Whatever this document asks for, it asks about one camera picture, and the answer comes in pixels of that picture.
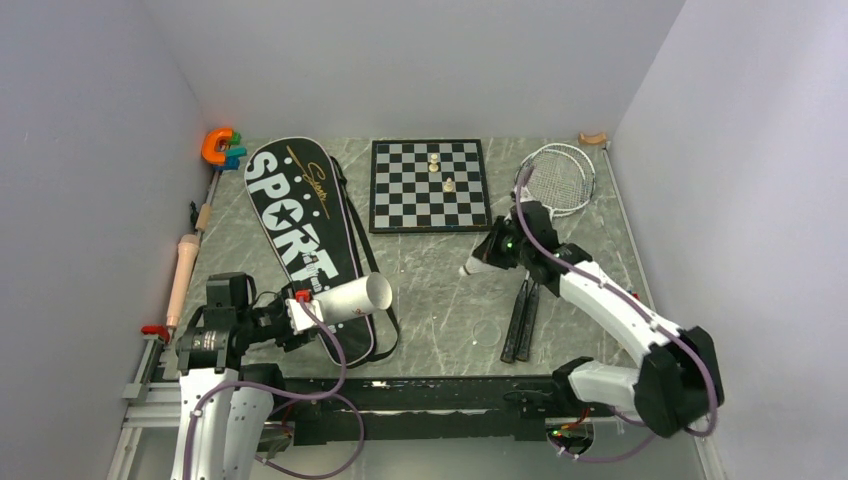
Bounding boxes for white shuttlecock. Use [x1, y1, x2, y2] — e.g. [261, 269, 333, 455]
[458, 256, 492, 276]

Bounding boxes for clear round tube lid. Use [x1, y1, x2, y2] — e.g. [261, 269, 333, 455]
[471, 319, 502, 348]

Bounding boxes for white shuttlecock tube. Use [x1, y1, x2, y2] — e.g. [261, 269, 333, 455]
[315, 272, 393, 325]

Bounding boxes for black racket bag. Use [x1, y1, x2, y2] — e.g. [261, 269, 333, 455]
[244, 137, 400, 368]

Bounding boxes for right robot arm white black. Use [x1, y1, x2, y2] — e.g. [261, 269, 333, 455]
[459, 201, 724, 438]

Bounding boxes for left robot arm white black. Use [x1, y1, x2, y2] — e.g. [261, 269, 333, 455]
[171, 272, 325, 479]

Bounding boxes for beige toy microphone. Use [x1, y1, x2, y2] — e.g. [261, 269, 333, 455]
[166, 234, 200, 330]

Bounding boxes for black white chessboard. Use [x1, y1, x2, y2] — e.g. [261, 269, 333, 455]
[369, 139, 494, 234]

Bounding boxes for red clamp knob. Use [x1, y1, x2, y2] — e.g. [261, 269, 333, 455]
[140, 325, 172, 345]

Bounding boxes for wooden arch block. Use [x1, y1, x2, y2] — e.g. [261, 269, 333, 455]
[578, 132, 608, 146]

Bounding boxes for teal blue toy blocks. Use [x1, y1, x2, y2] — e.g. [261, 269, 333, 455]
[221, 131, 247, 171]

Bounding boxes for orange C-shaped toy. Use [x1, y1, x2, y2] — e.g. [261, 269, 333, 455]
[201, 127, 235, 166]

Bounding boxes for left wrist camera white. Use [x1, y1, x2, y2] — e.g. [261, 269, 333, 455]
[285, 290, 324, 334]

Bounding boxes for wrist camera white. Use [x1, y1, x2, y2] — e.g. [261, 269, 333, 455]
[511, 187, 535, 204]
[285, 290, 324, 334]

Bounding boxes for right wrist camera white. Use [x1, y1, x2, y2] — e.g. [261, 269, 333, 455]
[511, 187, 535, 204]

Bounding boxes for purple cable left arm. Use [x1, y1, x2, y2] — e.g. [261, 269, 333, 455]
[182, 301, 366, 480]

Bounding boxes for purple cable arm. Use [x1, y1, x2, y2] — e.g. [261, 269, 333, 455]
[182, 301, 366, 480]
[513, 165, 720, 464]

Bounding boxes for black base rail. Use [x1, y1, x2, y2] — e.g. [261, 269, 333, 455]
[270, 375, 611, 446]

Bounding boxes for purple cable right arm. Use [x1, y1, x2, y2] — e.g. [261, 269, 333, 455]
[513, 165, 720, 464]

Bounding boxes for small beige handled tool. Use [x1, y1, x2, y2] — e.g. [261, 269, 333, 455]
[189, 201, 212, 232]

